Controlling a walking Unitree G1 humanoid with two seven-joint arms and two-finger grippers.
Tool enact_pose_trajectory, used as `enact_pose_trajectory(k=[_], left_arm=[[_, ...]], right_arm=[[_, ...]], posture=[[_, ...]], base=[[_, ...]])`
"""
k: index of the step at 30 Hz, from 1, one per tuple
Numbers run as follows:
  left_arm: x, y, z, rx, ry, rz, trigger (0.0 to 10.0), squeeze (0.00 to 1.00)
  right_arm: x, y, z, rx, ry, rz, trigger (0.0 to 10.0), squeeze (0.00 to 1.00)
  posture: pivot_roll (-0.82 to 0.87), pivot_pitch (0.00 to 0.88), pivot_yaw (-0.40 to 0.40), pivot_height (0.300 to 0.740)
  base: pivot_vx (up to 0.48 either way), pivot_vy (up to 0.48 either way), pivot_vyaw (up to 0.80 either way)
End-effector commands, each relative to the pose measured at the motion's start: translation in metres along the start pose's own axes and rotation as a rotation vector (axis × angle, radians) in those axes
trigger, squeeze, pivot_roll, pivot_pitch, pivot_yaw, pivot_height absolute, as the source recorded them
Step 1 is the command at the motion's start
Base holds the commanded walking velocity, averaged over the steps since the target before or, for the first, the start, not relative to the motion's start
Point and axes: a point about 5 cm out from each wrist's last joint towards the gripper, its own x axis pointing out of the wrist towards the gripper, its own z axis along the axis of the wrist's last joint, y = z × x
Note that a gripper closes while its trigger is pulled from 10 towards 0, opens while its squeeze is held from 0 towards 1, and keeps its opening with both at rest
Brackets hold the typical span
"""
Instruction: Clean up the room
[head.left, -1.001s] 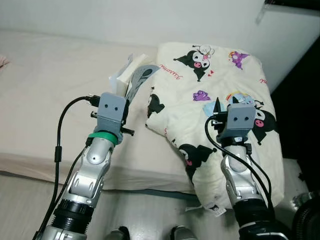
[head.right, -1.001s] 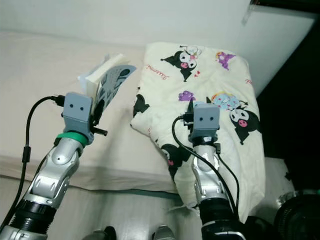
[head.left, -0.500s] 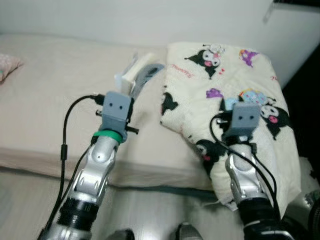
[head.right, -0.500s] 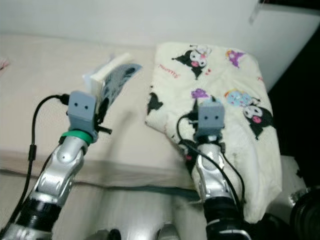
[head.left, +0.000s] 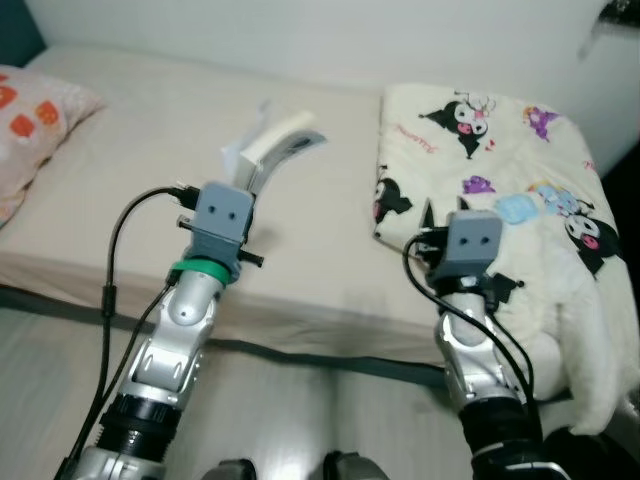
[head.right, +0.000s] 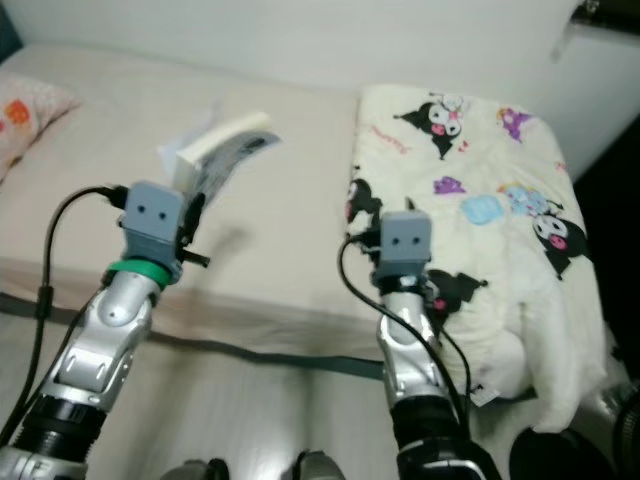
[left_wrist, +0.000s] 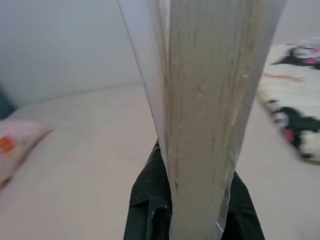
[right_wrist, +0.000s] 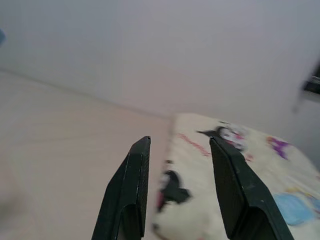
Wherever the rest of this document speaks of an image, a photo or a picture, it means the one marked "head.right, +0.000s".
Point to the dark blue bed frame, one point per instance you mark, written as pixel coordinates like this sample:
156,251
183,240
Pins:
260,350

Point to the cream cartoon print blanket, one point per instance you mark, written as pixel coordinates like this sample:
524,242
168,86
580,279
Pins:
500,150

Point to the pink pillow orange print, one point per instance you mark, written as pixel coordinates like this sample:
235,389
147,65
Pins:
30,110

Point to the black floor fan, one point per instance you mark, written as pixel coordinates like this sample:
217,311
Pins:
550,460

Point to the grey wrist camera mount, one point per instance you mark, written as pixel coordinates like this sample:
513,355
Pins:
405,240
153,215

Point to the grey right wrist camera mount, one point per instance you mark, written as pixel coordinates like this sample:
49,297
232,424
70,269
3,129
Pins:
405,240

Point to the cream bed mattress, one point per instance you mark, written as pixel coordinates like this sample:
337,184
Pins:
120,140

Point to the teal padded headboard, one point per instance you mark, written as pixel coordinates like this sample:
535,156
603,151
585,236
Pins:
8,30

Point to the white blue lettered book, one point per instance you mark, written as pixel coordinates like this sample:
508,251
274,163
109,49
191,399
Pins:
220,138

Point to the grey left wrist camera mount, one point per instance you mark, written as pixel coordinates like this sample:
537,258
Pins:
153,215

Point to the black wall shelf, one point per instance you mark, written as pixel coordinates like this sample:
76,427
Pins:
610,10

